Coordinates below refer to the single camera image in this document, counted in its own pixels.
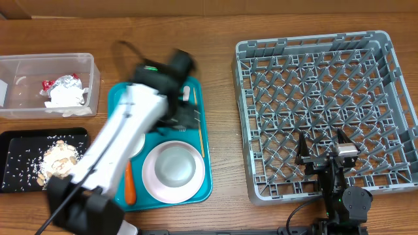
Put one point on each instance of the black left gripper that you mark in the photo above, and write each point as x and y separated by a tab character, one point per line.
189	117

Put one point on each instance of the white bowl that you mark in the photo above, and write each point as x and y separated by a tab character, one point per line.
139	146

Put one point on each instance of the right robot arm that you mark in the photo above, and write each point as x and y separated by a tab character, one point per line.
346	206

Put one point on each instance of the grey bowl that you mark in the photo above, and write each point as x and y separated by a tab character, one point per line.
175	166

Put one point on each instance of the teal serving tray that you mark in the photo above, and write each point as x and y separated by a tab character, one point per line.
191	136

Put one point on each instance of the white napkin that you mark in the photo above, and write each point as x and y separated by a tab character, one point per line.
69	101

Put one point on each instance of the clear plastic bin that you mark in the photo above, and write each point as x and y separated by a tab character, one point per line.
21	85

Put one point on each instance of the grey dishwasher rack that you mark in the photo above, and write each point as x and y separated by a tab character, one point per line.
314	85

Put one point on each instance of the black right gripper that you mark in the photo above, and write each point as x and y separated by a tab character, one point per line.
314	162

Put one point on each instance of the orange carrot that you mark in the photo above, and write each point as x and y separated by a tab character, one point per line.
130	191

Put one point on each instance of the pink plate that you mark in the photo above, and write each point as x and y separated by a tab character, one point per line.
172	195

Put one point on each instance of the wooden chopstick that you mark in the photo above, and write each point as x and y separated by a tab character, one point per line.
199	130

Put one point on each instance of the foil wrapper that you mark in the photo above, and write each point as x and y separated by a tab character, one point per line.
66	81

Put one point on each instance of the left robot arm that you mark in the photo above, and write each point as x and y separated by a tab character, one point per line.
82	202

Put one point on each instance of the white plastic fork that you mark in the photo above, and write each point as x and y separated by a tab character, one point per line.
186	93

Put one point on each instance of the black waste tray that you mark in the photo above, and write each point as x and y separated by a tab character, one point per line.
23	151

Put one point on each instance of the rice and peanut pile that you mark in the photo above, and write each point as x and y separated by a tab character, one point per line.
57	161

